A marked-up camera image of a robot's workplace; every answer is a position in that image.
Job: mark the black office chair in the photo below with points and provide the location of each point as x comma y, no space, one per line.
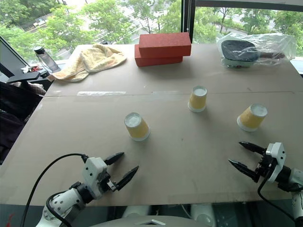
16,104

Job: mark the silver robot torso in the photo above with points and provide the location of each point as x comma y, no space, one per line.
151,221

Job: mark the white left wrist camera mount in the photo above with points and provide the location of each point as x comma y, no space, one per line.
94,172

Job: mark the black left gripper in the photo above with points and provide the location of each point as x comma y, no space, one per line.
105,181

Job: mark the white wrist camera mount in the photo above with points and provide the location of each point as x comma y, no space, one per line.
275,159
94,172

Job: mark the yellow towel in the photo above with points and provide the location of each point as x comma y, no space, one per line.
91,62

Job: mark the red rectangular box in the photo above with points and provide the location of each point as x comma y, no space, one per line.
164,45
157,61

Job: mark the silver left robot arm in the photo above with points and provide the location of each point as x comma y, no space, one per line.
64,205

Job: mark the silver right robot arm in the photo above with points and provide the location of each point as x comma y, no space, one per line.
292,186

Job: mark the paddle in plastic bag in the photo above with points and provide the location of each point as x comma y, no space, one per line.
256,50

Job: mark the black table tennis paddle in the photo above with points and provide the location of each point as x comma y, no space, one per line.
241,53

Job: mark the clear water bottle black lid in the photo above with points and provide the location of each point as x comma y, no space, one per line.
46,59

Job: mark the yellow paper cup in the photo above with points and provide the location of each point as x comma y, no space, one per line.
136,126
252,117
198,98

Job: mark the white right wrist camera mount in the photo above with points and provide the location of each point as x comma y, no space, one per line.
275,159

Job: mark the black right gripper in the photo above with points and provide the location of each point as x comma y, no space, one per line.
264,165

